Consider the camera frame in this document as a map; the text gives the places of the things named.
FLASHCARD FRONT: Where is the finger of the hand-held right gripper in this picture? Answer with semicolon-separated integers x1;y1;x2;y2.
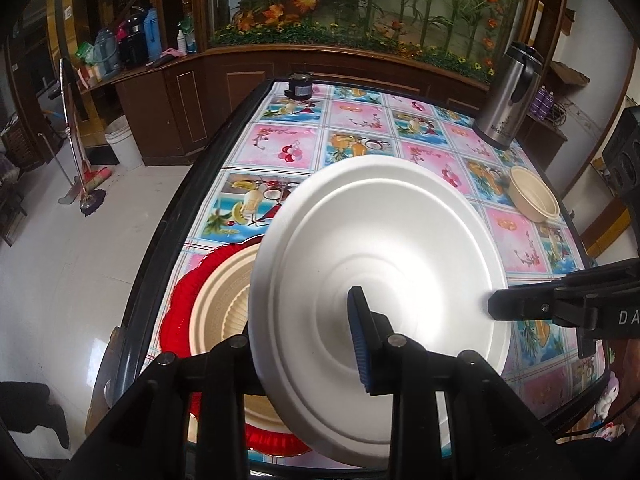
487;259;640;333

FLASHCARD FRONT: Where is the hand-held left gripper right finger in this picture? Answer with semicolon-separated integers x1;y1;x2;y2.
347;286;561;480

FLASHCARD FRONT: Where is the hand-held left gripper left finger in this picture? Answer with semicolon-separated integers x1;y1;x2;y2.
57;332;266;480

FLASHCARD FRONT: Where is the beige plate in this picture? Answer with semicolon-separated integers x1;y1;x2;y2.
189;254;266;361

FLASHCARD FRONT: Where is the cream paper plate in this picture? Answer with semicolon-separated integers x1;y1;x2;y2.
187;392;296;433

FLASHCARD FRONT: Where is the red glass plate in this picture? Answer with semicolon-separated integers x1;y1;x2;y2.
159;242;321;458

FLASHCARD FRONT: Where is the white foam plate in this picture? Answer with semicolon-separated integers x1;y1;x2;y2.
247;154;512;471

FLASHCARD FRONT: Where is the white pink cartoon toy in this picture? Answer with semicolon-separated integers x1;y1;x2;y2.
592;375;623;441

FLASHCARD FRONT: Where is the beige paper bowl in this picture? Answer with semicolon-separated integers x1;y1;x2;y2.
507;165;562;223

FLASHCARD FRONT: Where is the stainless steel thermos kettle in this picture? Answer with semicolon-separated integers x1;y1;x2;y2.
472;41;545;150

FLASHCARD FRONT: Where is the printed fruit tablecloth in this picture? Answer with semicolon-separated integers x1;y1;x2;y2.
150;82;608;466

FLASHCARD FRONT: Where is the red broom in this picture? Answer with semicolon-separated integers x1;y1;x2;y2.
39;132;115;206

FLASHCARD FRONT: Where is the brown cardboard box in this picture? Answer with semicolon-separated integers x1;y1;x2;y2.
550;60;591;86

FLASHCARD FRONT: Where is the white plastic bucket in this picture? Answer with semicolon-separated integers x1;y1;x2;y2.
104;115;145;172

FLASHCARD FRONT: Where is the small black jar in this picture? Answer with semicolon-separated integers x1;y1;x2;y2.
284;72;315;98

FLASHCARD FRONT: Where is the wooden chair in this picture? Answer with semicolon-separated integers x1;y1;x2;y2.
0;115;36;248

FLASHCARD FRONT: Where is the brown wooden cabinet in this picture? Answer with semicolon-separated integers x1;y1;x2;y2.
75;42;568;166

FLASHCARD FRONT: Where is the aquarium with artificial flowers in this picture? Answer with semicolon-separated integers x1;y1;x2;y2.
205;0;543;81

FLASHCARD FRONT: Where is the blue water jug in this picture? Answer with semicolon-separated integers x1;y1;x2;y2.
92;27;121;78

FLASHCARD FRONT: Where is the black kitchen appliance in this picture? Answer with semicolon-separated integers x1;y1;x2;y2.
117;12;148;68

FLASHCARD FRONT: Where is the blue thermos jug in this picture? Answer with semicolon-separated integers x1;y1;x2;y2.
144;7;163;58

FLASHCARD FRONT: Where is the metal handle mop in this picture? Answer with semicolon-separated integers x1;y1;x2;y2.
57;57;108;218

